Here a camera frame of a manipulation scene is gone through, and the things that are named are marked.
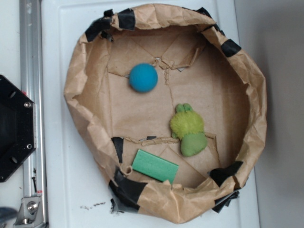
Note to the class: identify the blue ball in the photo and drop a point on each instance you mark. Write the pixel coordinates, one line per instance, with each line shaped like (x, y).
(143, 78)

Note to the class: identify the green plush toy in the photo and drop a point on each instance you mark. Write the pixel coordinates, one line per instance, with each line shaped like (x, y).
(188, 126)

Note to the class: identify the green rectangular sponge block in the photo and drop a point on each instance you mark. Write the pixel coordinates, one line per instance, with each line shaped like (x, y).
(154, 166)

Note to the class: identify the brown paper bin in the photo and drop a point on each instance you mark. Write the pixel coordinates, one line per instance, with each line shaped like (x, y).
(196, 64)

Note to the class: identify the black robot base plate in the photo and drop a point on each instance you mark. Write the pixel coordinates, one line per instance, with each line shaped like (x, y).
(16, 128)

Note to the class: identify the aluminium extrusion rail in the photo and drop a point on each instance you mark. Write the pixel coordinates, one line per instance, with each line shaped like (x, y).
(34, 167)

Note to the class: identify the metal corner bracket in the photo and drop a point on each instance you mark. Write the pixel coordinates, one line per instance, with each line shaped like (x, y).
(30, 214)

